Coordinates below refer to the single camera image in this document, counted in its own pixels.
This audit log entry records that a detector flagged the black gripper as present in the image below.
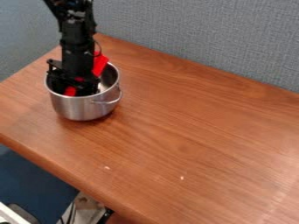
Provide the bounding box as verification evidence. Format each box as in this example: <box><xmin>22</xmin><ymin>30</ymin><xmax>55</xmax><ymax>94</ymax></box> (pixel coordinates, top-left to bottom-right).
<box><xmin>47</xmin><ymin>21</ymin><xmax>99</xmax><ymax>96</ymax></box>

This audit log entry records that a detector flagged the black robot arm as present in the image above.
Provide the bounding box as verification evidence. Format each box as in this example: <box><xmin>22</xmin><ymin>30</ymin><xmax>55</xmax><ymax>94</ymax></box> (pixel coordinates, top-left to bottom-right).
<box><xmin>43</xmin><ymin>0</ymin><xmax>99</xmax><ymax>96</ymax></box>

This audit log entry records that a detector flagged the white object bottom left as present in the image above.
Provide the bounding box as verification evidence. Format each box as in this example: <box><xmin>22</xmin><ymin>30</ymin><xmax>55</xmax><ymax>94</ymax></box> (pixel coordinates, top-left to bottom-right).
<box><xmin>0</xmin><ymin>202</ymin><xmax>41</xmax><ymax>224</ymax></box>

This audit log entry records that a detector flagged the metal table leg bracket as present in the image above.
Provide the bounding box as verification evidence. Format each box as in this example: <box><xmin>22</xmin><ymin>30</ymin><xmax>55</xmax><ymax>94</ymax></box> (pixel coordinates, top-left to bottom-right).
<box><xmin>58</xmin><ymin>192</ymin><xmax>114</xmax><ymax>224</ymax></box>

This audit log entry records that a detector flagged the red rectangular block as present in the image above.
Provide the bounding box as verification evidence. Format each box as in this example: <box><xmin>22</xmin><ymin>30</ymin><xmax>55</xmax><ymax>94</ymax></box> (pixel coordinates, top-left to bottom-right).
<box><xmin>63</xmin><ymin>54</ymin><xmax>109</xmax><ymax>96</ymax></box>

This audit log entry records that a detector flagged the stainless steel pot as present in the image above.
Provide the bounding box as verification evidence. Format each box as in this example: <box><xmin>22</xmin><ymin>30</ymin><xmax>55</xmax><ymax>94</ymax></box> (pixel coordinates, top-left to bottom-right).
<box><xmin>45</xmin><ymin>63</ymin><xmax>123</xmax><ymax>122</ymax></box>

